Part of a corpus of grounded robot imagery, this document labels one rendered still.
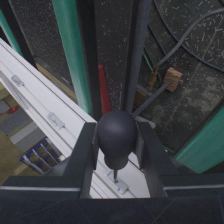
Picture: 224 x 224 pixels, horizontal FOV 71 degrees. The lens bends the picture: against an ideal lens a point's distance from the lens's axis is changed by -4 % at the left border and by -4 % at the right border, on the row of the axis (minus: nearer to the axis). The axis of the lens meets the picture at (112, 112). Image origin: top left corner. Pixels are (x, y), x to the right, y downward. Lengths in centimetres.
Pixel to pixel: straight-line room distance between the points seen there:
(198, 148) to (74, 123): 26
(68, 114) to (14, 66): 27
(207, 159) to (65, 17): 23
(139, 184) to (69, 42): 26
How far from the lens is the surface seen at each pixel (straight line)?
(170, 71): 124
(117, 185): 31
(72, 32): 23
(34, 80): 50
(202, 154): 19
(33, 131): 973
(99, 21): 63
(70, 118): 38
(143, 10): 53
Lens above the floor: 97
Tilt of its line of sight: 25 degrees down
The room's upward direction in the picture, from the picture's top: 130 degrees counter-clockwise
